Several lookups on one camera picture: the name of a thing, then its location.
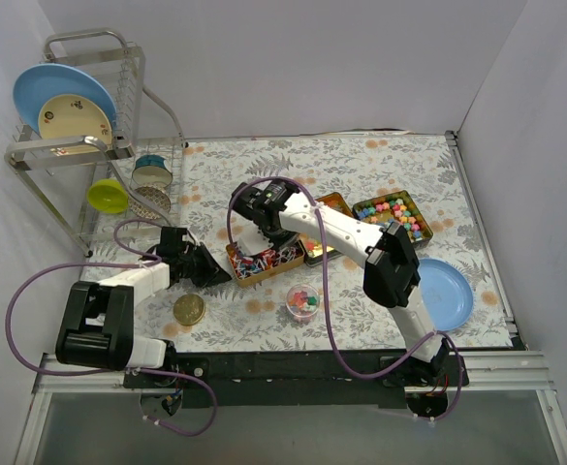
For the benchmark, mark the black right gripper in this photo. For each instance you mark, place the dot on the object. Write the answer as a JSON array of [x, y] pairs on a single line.
[[267, 232]]

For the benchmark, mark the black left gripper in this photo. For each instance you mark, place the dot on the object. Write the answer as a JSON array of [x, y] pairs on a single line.
[[200, 264]]

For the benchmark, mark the gold tin of lollipops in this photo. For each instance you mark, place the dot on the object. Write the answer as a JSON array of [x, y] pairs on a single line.
[[250, 271]]

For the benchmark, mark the round gold tin lid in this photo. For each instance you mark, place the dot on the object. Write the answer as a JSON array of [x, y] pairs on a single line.
[[189, 309]]

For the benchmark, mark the clear glass bowl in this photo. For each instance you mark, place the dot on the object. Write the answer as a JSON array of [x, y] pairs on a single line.
[[302, 303]]

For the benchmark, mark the tin of star candies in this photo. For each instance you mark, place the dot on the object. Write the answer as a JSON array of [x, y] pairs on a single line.
[[395, 207]]

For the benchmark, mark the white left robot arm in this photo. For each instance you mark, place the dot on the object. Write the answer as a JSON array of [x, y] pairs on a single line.
[[98, 326]]

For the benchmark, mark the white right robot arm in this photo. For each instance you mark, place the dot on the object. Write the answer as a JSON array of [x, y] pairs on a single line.
[[282, 209]]

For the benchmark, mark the floral tablecloth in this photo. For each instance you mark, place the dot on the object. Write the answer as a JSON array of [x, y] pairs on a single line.
[[256, 318]]

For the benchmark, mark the patterned round coaster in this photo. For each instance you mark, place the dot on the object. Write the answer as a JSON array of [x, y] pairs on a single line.
[[153, 194]]

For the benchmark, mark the blue patterned ceramic bowl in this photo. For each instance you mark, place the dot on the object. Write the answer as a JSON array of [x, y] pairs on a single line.
[[151, 170]]

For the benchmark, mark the green plastic bowl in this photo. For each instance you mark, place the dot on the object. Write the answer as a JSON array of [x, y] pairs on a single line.
[[107, 196]]

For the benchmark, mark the metal dish rack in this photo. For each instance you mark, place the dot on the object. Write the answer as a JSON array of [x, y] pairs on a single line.
[[120, 71]]

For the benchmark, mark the blue plate on table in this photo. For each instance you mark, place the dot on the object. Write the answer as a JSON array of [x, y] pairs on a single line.
[[447, 294]]

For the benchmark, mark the cream plate in rack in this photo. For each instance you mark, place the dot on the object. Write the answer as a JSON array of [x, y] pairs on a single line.
[[70, 115]]

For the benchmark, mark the blue plate in rack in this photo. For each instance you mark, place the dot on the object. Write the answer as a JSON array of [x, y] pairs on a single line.
[[40, 83]]

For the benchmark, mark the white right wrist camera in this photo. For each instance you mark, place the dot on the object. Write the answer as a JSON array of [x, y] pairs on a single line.
[[253, 243]]

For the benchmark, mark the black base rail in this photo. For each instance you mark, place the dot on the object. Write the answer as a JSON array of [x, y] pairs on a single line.
[[313, 378]]

